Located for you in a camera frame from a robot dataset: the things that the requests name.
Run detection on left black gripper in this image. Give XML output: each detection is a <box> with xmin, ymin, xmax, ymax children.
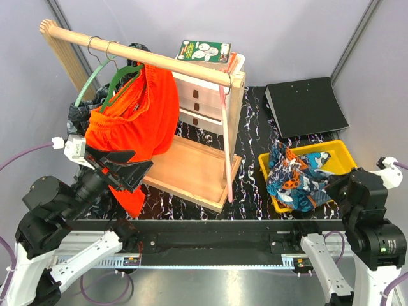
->
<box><xmin>63</xmin><ymin>143</ymin><xmax>155</xmax><ymax>219</ymax></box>

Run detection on patterned blue orange shorts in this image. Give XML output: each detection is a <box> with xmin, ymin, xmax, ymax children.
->
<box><xmin>266</xmin><ymin>140</ymin><xmax>333</xmax><ymax>212</ymax></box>

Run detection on pink hanger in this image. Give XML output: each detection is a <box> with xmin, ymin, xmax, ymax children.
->
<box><xmin>219</xmin><ymin>73</ymin><xmax>233</xmax><ymax>203</ymax></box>

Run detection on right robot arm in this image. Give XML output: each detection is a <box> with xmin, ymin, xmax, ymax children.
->
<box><xmin>289</xmin><ymin>157</ymin><xmax>407</xmax><ymax>305</ymax></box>

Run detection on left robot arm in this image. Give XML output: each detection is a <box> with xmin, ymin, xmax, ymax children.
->
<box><xmin>1</xmin><ymin>145</ymin><xmax>153</xmax><ymax>305</ymax></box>

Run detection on dark grey patterned shorts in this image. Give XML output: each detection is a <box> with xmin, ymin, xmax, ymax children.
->
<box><xmin>65</xmin><ymin>43</ymin><xmax>154</xmax><ymax>221</ymax></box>

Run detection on dark green hanger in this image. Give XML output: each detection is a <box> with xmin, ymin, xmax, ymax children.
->
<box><xmin>99</xmin><ymin>41</ymin><xmax>144</xmax><ymax>113</ymax></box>

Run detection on light green hanger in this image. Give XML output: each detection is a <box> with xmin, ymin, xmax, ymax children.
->
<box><xmin>74</xmin><ymin>36</ymin><xmax>117</xmax><ymax>107</ymax></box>

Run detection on yellow plastic tray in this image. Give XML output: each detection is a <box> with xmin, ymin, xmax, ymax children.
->
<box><xmin>258</xmin><ymin>140</ymin><xmax>357</xmax><ymax>214</ymax></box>

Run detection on wooden clothes rack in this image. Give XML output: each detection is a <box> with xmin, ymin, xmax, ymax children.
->
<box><xmin>40</xmin><ymin>19</ymin><xmax>245</xmax><ymax>212</ymax></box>

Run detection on white drawer unit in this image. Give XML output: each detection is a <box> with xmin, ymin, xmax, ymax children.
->
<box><xmin>171</xmin><ymin>52</ymin><xmax>246</xmax><ymax>133</ymax></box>

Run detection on black marbled mat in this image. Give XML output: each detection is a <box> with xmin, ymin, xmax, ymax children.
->
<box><xmin>85</xmin><ymin>87</ymin><xmax>340</xmax><ymax>220</ymax></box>

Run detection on green book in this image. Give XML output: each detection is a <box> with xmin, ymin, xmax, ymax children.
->
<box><xmin>175</xmin><ymin>40</ymin><xmax>231</xmax><ymax>66</ymax></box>

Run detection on orange book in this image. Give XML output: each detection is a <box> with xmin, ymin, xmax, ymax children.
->
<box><xmin>224</xmin><ymin>52</ymin><xmax>238</xmax><ymax>73</ymax></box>

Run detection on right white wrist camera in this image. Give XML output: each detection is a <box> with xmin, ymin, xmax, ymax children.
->
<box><xmin>375</xmin><ymin>157</ymin><xmax>403</xmax><ymax>189</ymax></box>

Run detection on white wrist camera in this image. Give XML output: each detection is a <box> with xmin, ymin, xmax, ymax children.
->
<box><xmin>375</xmin><ymin>157</ymin><xmax>403</xmax><ymax>189</ymax></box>
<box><xmin>64</xmin><ymin>134</ymin><xmax>86</xmax><ymax>166</ymax></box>

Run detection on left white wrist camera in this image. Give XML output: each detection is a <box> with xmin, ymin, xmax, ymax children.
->
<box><xmin>64</xmin><ymin>134</ymin><xmax>86</xmax><ymax>166</ymax></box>

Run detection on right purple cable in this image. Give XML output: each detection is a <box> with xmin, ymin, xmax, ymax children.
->
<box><xmin>323</xmin><ymin>161</ymin><xmax>408</xmax><ymax>306</ymax></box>

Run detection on purple cable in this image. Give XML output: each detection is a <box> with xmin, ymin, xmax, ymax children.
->
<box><xmin>0</xmin><ymin>136</ymin><xmax>135</xmax><ymax>303</ymax></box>
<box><xmin>323</xmin><ymin>161</ymin><xmax>408</xmax><ymax>306</ymax></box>

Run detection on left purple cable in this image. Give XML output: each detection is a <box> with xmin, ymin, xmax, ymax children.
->
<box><xmin>0</xmin><ymin>136</ymin><xmax>135</xmax><ymax>303</ymax></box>

